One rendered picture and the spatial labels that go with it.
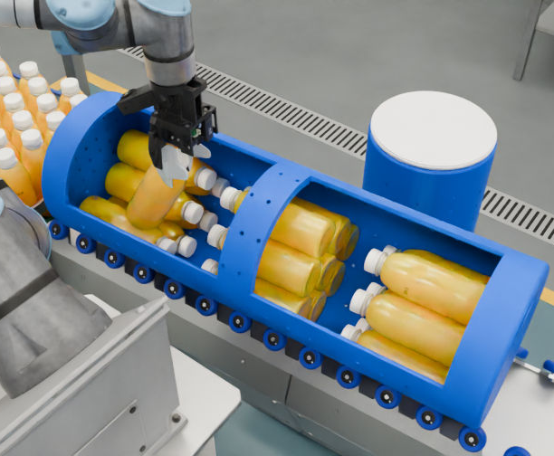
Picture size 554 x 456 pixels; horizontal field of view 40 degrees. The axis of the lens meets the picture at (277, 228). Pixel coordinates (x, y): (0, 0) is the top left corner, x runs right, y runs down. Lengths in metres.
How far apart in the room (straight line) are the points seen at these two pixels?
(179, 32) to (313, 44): 2.90
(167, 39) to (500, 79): 2.89
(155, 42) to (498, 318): 0.62
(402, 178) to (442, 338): 0.55
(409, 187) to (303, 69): 2.18
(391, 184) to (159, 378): 0.88
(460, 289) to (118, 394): 0.55
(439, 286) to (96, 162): 0.74
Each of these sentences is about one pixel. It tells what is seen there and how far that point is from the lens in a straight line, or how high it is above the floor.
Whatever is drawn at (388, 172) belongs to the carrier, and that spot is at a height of 0.99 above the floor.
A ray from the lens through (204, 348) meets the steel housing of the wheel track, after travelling 1.48.
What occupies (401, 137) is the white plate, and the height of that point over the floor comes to 1.04.
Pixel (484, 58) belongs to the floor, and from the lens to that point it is 3.99.
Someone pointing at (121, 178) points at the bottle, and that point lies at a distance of 1.50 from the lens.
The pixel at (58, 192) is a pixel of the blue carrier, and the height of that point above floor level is 1.13.
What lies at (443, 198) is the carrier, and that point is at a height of 0.95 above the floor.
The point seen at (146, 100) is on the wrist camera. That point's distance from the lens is 1.20.
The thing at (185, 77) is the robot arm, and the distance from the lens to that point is 1.13.
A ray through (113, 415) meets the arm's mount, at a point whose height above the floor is 1.29.
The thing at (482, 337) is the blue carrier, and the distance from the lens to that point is 1.11.
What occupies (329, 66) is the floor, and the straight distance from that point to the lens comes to 3.80.
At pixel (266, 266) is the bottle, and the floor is 1.12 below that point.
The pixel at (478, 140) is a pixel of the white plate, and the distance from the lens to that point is 1.70.
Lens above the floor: 2.06
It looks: 45 degrees down
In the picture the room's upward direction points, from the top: straight up
